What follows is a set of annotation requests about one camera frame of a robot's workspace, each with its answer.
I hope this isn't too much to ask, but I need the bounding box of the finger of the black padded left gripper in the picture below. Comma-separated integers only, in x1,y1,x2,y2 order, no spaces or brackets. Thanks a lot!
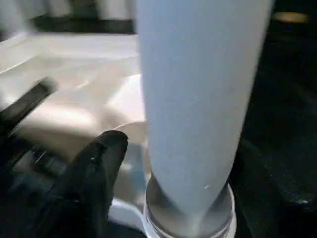
0,78,58,136

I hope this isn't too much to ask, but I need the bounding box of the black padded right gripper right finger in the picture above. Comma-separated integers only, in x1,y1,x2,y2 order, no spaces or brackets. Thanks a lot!
230,138,317,238

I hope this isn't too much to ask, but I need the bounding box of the white glass-door cabinet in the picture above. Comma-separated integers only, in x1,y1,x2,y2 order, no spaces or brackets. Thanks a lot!
37,0,136,21

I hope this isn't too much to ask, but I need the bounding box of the white plastic table top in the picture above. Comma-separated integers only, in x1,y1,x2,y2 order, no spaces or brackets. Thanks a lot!
0,32,238,238

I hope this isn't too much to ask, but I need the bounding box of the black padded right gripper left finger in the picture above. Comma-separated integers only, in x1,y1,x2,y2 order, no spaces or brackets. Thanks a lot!
29,130,129,238

